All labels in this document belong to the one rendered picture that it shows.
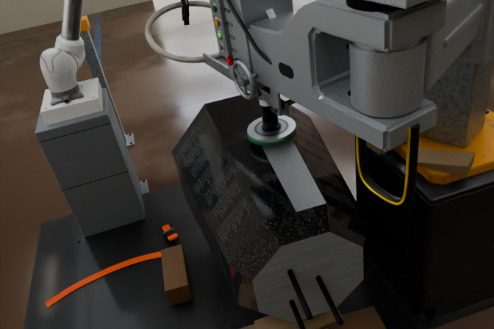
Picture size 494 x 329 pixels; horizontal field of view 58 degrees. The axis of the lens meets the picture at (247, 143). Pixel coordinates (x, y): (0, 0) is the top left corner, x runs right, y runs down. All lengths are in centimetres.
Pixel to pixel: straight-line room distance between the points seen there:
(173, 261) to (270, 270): 98
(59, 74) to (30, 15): 611
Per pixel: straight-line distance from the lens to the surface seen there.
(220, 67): 204
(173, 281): 240
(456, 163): 181
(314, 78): 137
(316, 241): 157
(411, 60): 117
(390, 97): 119
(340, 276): 175
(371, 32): 111
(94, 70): 366
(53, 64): 265
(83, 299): 270
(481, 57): 174
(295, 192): 165
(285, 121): 197
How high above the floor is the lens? 187
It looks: 32 degrees down
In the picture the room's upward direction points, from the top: 10 degrees counter-clockwise
